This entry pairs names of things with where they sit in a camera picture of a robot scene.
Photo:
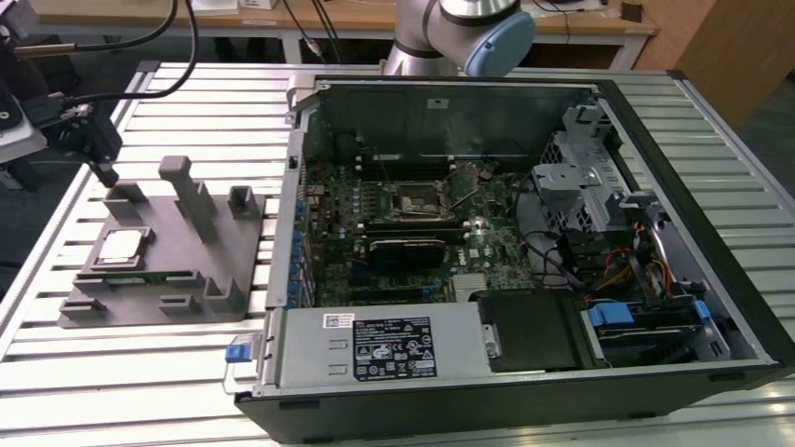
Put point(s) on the green RAM stick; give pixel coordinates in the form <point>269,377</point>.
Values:
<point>155,277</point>

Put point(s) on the silver CPU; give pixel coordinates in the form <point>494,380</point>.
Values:
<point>123,244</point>

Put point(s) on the grey parts rack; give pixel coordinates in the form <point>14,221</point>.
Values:
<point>186,261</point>

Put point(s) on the black open PC case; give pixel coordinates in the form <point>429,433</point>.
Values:
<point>435,414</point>

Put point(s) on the metal drive cage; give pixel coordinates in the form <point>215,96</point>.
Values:
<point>559,179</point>

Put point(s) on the thin metal locking lever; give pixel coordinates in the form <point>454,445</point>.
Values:
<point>386,173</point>
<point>466,198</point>

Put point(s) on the white paper box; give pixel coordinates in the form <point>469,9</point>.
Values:
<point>214,7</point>

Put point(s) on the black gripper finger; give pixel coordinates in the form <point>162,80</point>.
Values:
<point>103,144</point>

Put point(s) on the CPU socket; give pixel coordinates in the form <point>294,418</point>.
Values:
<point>413,198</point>

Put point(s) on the blue case latch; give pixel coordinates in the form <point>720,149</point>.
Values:
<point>239,354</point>

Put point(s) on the wooden desk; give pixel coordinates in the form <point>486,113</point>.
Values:
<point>597,25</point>

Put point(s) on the small black box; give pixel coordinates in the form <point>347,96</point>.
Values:
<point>632,11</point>

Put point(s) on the black RAM stick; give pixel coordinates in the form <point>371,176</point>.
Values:
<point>422,160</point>
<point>410,236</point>

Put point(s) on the silver power supply unit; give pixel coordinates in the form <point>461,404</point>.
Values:
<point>311,344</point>

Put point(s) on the hard disk in blue carrier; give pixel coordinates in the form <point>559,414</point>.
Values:
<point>609,316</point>

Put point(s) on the silver chipset heat sink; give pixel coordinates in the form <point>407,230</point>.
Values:
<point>470,286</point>

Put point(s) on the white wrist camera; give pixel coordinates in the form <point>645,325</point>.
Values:
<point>19,135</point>

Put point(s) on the black graphics card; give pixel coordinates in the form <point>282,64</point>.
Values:
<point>403,256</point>

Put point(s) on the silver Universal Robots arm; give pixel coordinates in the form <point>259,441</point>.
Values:
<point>435,28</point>

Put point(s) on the small white box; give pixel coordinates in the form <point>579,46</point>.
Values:
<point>258,4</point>

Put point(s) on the wooden cabinet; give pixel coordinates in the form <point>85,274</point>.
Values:
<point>733,46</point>

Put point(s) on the green motherboard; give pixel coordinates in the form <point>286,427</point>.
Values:
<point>503,274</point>

